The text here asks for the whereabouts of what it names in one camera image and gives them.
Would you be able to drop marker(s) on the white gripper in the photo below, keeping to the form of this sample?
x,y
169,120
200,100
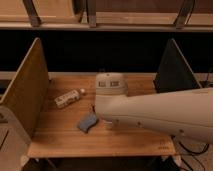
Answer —
x,y
111,84

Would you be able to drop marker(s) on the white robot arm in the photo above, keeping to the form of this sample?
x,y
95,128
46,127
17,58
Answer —
x,y
190,111

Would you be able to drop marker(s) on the small white plastic bottle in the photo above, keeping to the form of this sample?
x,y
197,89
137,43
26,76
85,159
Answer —
x,y
69,97

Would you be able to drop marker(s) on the right dark side panel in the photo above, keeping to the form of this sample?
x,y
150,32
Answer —
x,y
174,73

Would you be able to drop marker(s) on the left wooden side panel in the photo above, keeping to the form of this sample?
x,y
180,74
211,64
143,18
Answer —
x,y
23,98

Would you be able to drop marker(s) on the wooden back shelf frame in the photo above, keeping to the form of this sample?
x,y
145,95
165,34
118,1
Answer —
x,y
108,15

